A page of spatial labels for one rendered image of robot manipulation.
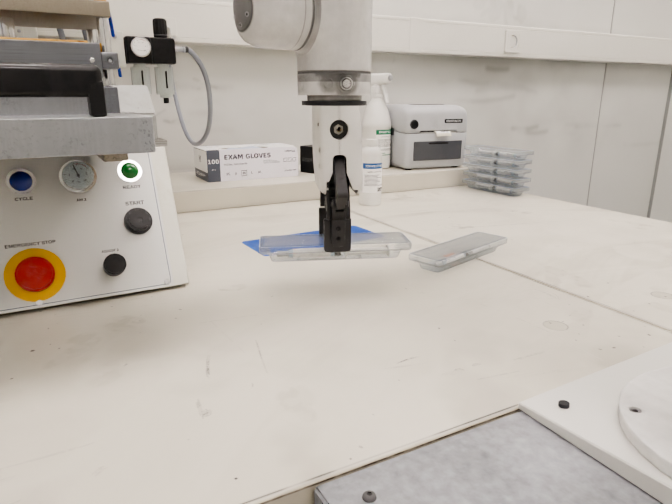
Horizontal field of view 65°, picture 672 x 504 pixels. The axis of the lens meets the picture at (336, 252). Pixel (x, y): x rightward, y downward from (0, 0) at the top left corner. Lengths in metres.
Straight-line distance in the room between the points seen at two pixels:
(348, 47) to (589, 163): 1.91
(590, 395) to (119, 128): 0.43
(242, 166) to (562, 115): 1.37
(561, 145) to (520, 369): 1.81
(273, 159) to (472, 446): 1.00
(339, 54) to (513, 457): 0.42
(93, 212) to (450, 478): 0.52
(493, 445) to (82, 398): 0.32
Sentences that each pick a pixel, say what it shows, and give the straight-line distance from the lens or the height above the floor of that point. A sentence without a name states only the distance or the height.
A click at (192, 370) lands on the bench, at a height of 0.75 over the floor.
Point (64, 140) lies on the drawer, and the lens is 0.47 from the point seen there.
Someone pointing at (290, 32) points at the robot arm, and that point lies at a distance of 0.57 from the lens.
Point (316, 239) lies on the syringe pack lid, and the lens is 0.66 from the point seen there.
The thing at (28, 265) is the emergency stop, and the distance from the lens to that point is 0.69.
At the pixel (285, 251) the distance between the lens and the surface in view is 0.63.
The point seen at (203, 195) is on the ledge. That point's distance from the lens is 1.17.
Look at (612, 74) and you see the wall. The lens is 2.46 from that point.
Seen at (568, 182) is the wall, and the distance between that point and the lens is 2.34.
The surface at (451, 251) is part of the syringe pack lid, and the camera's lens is 0.78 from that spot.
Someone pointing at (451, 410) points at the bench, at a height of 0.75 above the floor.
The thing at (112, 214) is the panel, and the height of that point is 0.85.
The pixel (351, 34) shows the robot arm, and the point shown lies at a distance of 0.60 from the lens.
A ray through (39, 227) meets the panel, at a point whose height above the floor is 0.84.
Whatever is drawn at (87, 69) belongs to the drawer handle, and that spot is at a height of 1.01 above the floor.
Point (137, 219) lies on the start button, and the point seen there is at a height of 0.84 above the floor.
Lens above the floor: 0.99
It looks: 16 degrees down
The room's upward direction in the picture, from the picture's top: straight up
